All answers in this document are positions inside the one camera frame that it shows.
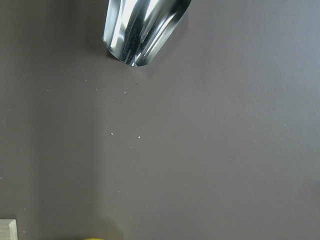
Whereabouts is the shiny metal right gripper finger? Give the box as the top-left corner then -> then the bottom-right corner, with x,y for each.
102,0 -> 191,67

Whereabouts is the whole yellow lemon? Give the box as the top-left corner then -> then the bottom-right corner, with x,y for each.
83,237 -> 103,240

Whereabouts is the wooden cutting board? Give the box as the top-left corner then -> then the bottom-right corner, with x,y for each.
0,219 -> 18,240

